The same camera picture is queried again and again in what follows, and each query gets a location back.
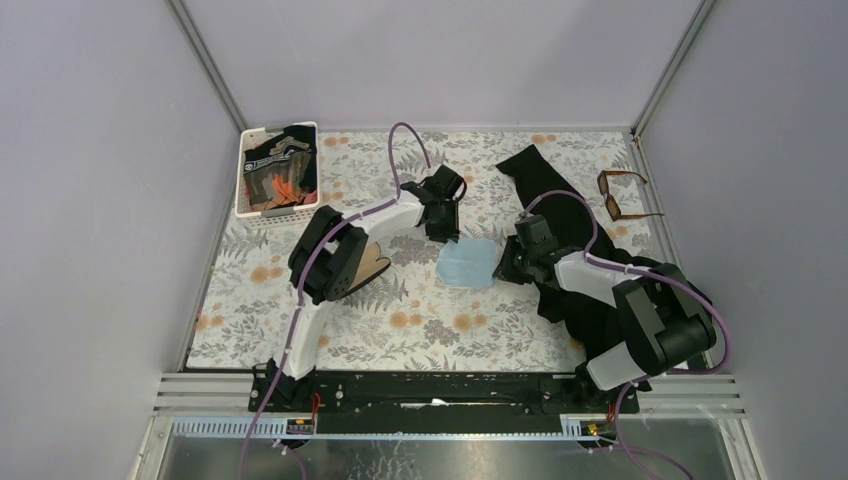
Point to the floral patterned table mat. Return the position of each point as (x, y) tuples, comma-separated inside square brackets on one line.
[(408, 319)]

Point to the grey slotted cable duct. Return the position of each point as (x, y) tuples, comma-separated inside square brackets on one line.
[(534, 428)]

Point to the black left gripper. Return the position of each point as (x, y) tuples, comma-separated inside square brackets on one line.
[(447, 229)]

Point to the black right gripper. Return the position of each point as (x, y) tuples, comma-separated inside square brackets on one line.
[(504, 269)]

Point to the white perforated plastic basket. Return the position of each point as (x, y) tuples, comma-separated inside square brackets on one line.
[(270, 218)]

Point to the black glasses case tan lining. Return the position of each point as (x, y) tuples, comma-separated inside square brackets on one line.
[(372, 264)]

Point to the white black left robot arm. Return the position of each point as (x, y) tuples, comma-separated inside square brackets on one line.
[(328, 261)]

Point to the black orange clothes in basket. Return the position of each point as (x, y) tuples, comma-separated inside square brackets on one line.
[(282, 171)]

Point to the light blue cleaning cloth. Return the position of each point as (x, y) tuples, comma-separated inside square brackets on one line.
[(468, 263)]

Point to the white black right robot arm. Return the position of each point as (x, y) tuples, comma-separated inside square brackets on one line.
[(663, 321)]

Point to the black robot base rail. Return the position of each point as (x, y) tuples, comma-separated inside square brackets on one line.
[(407, 397)]

